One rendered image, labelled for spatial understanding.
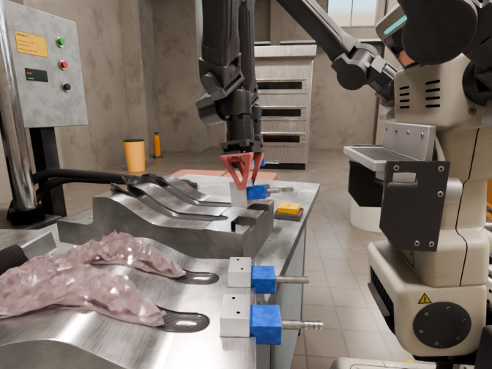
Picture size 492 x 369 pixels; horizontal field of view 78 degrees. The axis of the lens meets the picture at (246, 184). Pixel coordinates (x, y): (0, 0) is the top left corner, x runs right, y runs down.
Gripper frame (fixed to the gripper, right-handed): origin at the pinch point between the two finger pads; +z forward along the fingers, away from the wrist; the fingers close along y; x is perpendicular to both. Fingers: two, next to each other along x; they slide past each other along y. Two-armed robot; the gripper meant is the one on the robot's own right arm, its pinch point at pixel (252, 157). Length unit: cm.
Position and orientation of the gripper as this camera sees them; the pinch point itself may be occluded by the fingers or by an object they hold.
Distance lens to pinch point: 120.3
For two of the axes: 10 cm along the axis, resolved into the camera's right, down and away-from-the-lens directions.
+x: 9.9, 0.5, -1.5
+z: -0.1, 9.7, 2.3
